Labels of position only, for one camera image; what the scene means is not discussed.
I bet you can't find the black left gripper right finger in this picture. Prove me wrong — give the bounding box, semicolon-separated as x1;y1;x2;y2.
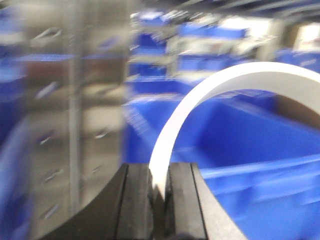
164;162;247;240

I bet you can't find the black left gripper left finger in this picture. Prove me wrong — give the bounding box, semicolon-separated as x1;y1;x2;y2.
43;163;154;240

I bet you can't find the white thin curved pipe clamp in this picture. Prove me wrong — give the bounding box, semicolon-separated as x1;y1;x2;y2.
149;61;320;200

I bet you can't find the large blue bin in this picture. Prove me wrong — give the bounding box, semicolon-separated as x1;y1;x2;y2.
122;82;320;240

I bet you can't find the steel shelf rack upright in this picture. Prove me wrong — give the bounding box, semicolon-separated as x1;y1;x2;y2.
23;0;128;229

